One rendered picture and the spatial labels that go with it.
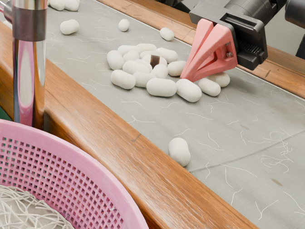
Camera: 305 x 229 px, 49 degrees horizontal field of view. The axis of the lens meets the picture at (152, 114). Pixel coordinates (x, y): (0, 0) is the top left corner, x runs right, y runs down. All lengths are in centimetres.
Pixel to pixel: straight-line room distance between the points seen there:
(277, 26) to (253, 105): 231
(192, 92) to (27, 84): 20
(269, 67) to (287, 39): 214
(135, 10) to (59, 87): 46
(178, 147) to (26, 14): 15
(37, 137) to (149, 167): 8
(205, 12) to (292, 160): 21
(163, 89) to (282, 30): 236
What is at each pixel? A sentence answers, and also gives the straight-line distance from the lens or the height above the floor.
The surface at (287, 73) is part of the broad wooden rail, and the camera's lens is 55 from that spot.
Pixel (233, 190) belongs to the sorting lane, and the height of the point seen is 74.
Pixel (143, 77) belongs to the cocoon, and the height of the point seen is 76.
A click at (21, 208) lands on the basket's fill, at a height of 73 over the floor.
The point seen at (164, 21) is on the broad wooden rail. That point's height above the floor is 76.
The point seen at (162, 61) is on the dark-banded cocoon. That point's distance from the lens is 47.
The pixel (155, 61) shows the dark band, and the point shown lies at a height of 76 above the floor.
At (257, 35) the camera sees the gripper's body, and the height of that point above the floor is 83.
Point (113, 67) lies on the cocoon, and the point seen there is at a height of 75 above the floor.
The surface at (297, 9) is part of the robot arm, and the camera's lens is 47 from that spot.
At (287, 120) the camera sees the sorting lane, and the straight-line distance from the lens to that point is 44.
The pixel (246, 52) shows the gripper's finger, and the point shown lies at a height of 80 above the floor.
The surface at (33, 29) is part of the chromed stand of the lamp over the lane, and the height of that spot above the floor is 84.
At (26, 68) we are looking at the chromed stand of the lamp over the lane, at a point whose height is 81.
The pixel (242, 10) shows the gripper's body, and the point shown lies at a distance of 45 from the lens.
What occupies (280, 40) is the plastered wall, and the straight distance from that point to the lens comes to 273.
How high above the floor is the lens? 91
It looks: 28 degrees down
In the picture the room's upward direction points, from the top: 11 degrees clockwise
